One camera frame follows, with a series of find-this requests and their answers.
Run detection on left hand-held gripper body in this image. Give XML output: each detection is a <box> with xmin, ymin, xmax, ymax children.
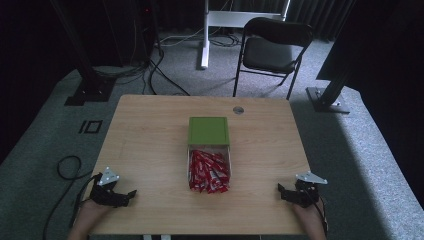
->
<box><xmin>88</xmin><ymin>166</ymin><xmax>130</xmax><ymax>208</ymax></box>

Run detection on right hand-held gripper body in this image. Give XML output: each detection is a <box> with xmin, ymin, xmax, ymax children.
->
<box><xmin>289</xmin><ymin>170</ymin><xmax>329</xmax><ymax>209</ymax></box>

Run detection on white box drawer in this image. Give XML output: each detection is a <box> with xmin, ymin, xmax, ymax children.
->
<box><xmin>185</xmin><ymin>143</ymin><xmax>233</xmax><ymax>190</ymax></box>

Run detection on pile of red packets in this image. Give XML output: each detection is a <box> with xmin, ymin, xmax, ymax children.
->
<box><xmin>188</xmin><ymin>149</ymin><xmax>231</xmax><ymax>195</ymax></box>

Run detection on green box sleeve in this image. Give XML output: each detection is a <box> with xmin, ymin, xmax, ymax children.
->
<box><xmin>187</xmin><ymin>116</ymin><xmax>231</xmax><ymax>147</ymax></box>

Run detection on person's right hand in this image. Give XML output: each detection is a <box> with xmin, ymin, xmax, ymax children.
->
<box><xmin>292</xmin><ymin>198</ymin><xmax>327</xmax><ymax>231</ymax></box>

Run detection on person's left hand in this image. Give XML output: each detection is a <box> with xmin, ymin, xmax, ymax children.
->
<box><xmin>77</xmin><ymin>197</ymin><xmax>112</xmax><ymax>228</ymax></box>

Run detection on black metal stand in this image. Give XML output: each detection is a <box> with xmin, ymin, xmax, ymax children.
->
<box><xmin>305</xmin><ymin>39</ymin><xmax>364</xmax><ymax>115</ymax></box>
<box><xmin>49</xmin><ymin>0</ymin><xmax>117</xmax><ymax>107</ymax></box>

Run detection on black folding chair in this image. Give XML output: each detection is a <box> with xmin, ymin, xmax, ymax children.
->
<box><xmin>232</xmin><ymin>16</ymin><xmax>314</xmax><ymax>101</ymax></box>

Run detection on dark curtain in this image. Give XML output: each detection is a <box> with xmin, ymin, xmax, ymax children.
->
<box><xmin>233</xmin><ymin>0</ymin><xmax>356</xmax><ymax>42</ymax></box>

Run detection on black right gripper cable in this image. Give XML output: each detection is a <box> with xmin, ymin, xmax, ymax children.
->
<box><xmin>308</xmin><ymin>188</ymin><xmax>330</xmax><ymax>236</ymax></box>

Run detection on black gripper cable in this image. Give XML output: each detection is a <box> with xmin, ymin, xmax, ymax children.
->
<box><xmin>308</xmin><ymin>188</ymin><xmax>330</xmax><ymax>236</ymax></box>
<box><xmin>41</xmin><ymin>155</ymin><xmax>103</xmax><ymax>240</ymax></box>

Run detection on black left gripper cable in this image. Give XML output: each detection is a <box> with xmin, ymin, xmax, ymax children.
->
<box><xmin>41</xmin><ymin>155</ymin><xmax>103</xmax><ymax>240</ymax></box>

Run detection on black floor cable bundle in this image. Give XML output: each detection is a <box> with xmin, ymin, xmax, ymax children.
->
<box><xmin>91</xmin><ymin>19</ymin><xmax>192</xmax><ymax>97</ymax></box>

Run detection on white floor cables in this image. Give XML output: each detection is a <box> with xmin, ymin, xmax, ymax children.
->
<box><xmin>159</xmin><ymin>27</ymin><xmax>242</xmax><ymax>48</ymax></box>

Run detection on white desk frame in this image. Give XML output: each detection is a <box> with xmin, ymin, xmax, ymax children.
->
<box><xmin>200</xmin><ymin>0</ymin><xmax>292</xmax><ymax>70</ymax></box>

